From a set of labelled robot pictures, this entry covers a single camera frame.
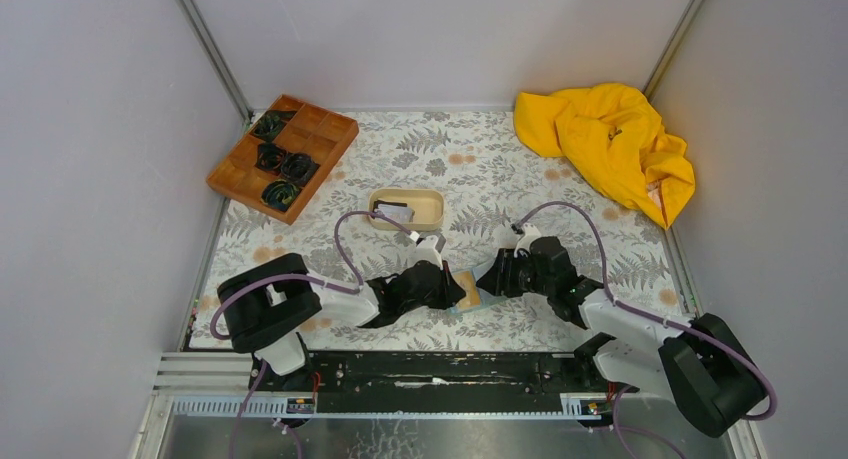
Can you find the beige oval tray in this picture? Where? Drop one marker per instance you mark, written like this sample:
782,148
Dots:
417,209

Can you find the orange compartment tray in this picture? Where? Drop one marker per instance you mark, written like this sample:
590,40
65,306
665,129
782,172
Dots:
283,158

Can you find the yellow cloth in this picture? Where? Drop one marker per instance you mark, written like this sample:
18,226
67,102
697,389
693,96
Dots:
616,140

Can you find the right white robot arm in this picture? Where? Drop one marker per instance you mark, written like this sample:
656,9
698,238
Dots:
699,365

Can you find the green card holder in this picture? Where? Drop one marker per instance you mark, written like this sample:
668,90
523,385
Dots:
487,300

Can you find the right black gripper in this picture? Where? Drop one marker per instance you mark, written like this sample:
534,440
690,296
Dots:
499,279

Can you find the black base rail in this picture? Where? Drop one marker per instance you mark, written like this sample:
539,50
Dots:
375,382

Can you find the right aluminium frame post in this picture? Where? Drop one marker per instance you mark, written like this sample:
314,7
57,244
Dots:
672,47

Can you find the left aluminium frame post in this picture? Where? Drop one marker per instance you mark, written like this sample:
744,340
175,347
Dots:
203,34

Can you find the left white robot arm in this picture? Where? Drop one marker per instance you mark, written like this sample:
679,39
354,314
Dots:
261,310

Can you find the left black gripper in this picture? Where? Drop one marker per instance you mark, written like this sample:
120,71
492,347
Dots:
450,294

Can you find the floral table mat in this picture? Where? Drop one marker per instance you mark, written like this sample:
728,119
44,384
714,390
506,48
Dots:
488,180

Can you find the aluminium frame post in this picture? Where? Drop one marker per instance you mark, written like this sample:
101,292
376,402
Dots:
203,34
672,47

